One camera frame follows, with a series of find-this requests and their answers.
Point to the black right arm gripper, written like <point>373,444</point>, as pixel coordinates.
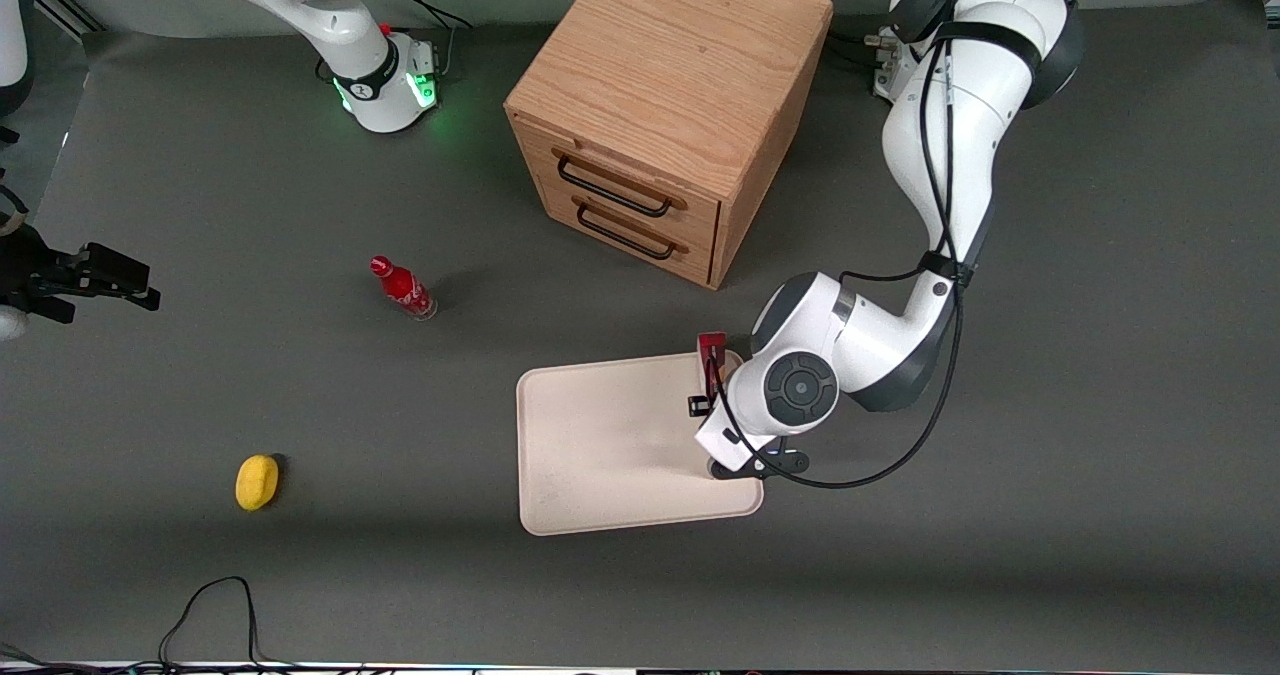
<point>22,273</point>

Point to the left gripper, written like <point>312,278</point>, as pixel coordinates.
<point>712,379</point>

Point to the red cookie box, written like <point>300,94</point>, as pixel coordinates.
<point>712,345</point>

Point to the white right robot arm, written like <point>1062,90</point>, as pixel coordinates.
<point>340,15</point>

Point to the beige plastic tray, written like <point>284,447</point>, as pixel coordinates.
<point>600,445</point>

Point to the wooden drawer front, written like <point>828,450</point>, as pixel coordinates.
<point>702,219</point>
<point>702,267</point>

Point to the yellow lemon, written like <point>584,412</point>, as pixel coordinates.
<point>256,482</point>

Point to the red cola bottle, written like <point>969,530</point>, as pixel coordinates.
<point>402,287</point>

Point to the wooden drawer cabinet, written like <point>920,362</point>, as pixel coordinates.
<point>680,55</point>

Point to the aluminium frame rail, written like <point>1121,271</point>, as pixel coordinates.
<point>65,5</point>
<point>1270,0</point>

